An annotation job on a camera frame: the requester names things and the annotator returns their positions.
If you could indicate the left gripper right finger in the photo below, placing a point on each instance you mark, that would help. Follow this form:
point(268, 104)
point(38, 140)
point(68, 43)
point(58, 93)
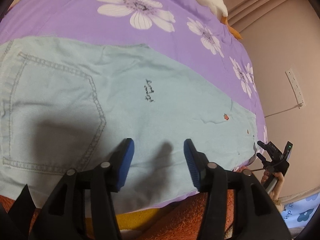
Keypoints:
point(209, 178)

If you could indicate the white wall power strip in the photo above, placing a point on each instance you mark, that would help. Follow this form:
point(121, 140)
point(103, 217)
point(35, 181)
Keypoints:
point(295, 87)

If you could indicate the orange fuzzy garment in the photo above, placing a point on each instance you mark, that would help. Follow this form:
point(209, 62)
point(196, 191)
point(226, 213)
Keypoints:
point(180, 220)

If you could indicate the light blue denim pants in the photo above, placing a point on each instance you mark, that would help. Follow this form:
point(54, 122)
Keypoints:
point(68, 104)

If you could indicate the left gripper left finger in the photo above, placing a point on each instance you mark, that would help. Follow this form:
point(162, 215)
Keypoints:
point(108, 177)

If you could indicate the purple floral bedsheet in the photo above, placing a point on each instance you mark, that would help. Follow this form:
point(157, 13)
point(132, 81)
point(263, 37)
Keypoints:
point(182, 30)

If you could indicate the pink curtain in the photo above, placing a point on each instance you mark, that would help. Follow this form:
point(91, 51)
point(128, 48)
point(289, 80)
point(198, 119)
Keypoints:
point(260, 2)

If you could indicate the blue floral fabric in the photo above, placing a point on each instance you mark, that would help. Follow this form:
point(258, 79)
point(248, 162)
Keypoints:
point(298, 214)

